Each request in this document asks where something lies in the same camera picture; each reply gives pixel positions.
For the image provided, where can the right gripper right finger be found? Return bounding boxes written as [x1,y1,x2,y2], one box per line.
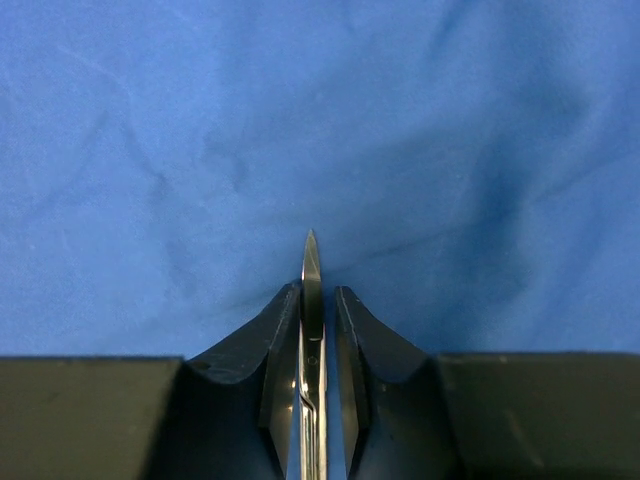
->
[335,287,639,479]

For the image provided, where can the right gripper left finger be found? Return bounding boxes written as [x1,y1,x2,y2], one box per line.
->
[1,284,301,479]

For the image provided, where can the straight steel scissors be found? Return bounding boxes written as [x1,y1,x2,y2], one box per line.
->
[297,230,328,480]

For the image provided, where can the blue surgical drape cloth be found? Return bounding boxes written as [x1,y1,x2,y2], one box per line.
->
[0,0,640,361]

